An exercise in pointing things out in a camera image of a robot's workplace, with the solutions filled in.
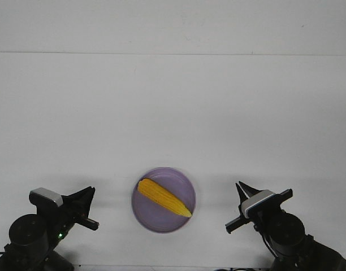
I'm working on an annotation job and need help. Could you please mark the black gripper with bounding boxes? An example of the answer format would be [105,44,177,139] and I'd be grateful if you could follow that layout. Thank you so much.
[225,181,293,234]
[55,186,100,230]

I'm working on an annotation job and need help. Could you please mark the purple round plate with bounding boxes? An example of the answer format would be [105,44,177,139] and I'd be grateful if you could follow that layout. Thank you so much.
[131,167,196,233]

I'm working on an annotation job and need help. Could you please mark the yellow corn cob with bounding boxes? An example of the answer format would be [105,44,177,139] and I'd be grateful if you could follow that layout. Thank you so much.
[137,178,192,217]

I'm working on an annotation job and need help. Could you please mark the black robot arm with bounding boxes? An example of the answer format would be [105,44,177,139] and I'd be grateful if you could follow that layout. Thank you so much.
[225,181,346,270]
[0,186,99,270]

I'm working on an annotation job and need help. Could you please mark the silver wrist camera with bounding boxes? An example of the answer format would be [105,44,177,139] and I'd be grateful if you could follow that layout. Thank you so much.
[29,187,63,215]
[241,190,275,218]

